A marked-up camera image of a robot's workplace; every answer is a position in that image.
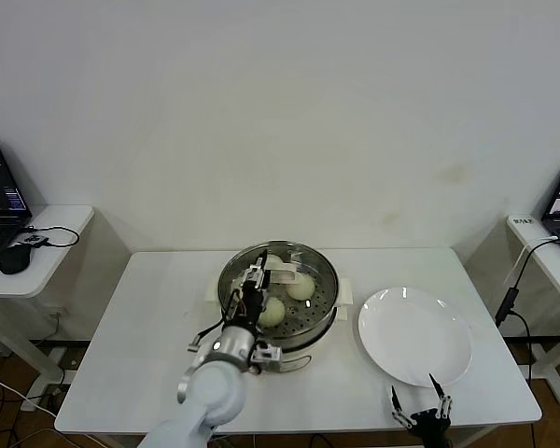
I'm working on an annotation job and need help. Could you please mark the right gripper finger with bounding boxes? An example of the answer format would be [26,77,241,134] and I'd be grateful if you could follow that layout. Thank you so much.
[427,372,454,425]
[390,385,414,428]

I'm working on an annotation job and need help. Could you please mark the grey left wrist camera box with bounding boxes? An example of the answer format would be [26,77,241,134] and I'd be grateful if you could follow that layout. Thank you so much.
[250,341,284,368]

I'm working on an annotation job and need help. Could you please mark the black computer mouse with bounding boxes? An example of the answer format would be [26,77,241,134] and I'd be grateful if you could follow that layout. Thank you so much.
[0,243,32,275]

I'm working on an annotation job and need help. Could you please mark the perforated steel steamer basket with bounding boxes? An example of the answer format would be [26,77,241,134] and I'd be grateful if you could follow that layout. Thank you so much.
[217,241,341,350]

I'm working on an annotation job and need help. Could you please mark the black laptop dark screen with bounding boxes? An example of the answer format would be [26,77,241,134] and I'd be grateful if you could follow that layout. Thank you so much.
[0,137,33,276]

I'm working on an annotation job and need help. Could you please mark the white round plate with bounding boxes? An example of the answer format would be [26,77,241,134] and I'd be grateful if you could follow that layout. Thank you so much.
[357,286,473,387]

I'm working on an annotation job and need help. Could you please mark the white side table labelled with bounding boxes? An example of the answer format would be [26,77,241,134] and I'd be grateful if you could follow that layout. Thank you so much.
[464,204,560,406]

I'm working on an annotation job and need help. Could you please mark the black cable with adapter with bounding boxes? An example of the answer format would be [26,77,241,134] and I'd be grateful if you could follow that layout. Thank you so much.
[494,237,560,384]

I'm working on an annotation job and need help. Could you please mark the white flat cable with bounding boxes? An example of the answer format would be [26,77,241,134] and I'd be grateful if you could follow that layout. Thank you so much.
[503,235,559,284]

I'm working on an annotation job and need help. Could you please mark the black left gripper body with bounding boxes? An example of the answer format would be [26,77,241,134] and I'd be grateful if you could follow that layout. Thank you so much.
[235,282,266,328]

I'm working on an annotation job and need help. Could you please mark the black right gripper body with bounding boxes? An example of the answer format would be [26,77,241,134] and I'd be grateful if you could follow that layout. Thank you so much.
[408,408,450,442]

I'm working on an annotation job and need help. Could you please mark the black looped usb cable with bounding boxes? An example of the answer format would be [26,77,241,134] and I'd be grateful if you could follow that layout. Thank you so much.
[23,225,80,249]

